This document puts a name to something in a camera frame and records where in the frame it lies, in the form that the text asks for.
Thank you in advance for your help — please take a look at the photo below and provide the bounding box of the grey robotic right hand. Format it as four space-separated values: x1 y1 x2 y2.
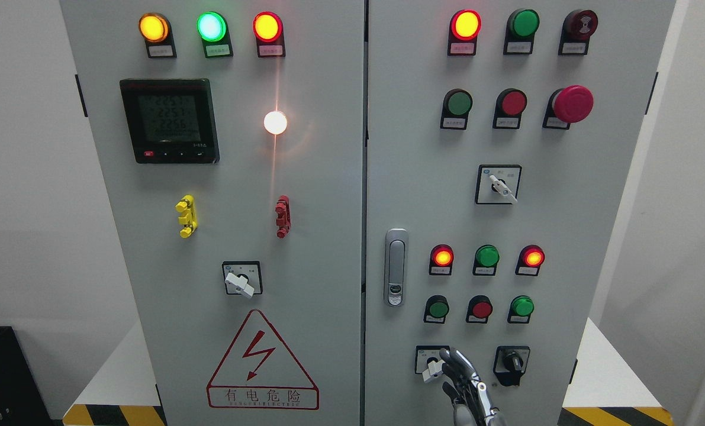
440 348 507 425

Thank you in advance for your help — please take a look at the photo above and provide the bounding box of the silver cabinet door handle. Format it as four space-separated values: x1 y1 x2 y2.
384 228 408 306

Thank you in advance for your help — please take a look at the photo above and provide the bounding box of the grey right cabinet door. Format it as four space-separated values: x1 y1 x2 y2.
364 1 676 425

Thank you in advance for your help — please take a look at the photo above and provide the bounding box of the grey cabinet door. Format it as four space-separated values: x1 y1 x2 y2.
364 1 676 425
60 1 366 425

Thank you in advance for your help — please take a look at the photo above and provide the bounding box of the grey left cabinet door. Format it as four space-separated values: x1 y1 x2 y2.
60 1 366 425

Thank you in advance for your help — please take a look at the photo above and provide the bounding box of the red lit lamp right door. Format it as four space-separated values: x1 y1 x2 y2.
448 9 482 56

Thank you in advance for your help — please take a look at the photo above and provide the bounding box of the green lamp top right door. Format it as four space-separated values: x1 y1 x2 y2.
503 8 540 56

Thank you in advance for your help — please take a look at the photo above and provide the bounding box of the red-orange indicator lamp left door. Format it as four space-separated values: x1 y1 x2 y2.
253 11 286 57

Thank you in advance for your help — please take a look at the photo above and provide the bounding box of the red push button lower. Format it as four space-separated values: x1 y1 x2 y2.
465 295 493 324

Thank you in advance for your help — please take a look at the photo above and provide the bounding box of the red push button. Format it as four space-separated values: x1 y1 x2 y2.
465 295 493 324
492 88 527 130

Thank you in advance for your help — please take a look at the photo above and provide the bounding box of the green push button lower left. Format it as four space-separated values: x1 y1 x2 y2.
423 295 450 324

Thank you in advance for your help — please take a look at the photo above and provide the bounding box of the green push button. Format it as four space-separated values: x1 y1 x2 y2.
507 295 535 324
440 88 473 130
423 295 450 324

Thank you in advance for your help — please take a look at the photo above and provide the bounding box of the green push button lower right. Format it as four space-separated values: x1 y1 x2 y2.
507 295 535 324

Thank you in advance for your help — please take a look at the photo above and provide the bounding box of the white platform with hazard stripes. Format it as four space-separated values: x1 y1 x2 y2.
57 321 674 425

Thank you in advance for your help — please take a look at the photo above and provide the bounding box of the green lamp middle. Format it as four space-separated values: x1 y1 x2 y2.
473 244 500 277

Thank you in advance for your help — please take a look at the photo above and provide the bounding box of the red lit lamp middle left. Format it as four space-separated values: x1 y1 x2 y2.
429 244 454 276

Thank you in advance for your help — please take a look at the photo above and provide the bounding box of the red lit lamp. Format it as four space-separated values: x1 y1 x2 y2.
429 244 454 276
515 244 545 277

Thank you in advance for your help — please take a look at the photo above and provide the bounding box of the red lit lamp middle right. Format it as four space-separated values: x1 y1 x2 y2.
515 244 545 277

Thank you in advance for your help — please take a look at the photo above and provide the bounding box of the red electrical hazard warning sign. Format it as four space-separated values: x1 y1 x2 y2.
206 308 320 410

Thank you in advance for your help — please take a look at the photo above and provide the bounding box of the red terminal block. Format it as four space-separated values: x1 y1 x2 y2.
275 195 292 239

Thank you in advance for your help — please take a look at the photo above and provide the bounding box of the green push button upper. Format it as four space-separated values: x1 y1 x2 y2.
440 88 473 130

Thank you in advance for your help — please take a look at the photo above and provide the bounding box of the red push button upper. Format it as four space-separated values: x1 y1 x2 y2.
492 88 527 130

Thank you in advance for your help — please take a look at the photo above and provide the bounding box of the red emergency stop mushroom button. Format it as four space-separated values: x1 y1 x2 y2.
542 85 595 130

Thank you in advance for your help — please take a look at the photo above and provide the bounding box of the white glowing indicator lamp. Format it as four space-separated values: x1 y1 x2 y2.
263 110 288 135

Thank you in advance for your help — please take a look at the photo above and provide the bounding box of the yellow terminal block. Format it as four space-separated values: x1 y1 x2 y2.
175 194 198 239

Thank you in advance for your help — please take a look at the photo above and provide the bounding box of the dark red buzzer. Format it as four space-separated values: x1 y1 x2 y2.
558 9 598 56

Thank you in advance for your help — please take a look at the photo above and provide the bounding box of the black digital power meter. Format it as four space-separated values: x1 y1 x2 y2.
120 78 220 164

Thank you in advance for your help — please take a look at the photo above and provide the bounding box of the green lit indicator lamp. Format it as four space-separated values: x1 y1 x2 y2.
197 11 233 58

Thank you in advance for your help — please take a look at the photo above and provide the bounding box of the black box lower left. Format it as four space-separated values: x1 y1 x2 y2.
0 327 52 425

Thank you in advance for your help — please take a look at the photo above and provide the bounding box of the orange indicator lamp top left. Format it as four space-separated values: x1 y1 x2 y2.
139 12 177 59

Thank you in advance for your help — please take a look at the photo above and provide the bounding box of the black knob selector switch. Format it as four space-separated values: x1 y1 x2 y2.
493 346 530 386

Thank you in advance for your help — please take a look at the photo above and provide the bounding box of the lower white-handled selector switch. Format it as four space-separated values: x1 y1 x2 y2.
414 345 450 383

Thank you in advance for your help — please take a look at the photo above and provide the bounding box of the upper right rotary selector switch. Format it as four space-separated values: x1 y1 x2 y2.
475 164 522 205

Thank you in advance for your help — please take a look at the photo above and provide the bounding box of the left door rotary selector switch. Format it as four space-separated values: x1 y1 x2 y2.
222 261 263 299

